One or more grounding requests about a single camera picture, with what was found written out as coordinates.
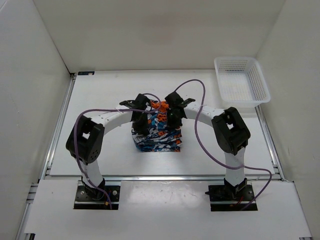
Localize colourful patterned shorts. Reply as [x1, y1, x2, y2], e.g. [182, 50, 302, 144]
[131, 100, 183, 153]

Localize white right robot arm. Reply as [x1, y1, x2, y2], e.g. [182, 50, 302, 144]
[165, 91, 251, 200]

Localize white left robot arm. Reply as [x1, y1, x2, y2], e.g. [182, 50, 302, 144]
[65, 93, 152, 200]

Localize blue label sticker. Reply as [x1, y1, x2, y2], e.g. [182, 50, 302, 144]
[77, 71, 95, 76]

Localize white perforated plastic basket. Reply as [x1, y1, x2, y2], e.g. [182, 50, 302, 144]
[214, 56, 271, 109]

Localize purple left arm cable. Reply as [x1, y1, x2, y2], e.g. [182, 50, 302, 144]
[74, 92, 163, 208]

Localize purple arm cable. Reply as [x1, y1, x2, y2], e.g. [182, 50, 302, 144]
[74, 92, 163, 208]
[172, 79, 273, 210]

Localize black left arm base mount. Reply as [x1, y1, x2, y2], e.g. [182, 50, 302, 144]
[73, 181, 121, 211]

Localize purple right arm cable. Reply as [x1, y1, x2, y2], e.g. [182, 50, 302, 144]
[172, 79, 273, 210]

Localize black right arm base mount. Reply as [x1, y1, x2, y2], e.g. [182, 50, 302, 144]
[205, 185, 258, 212]

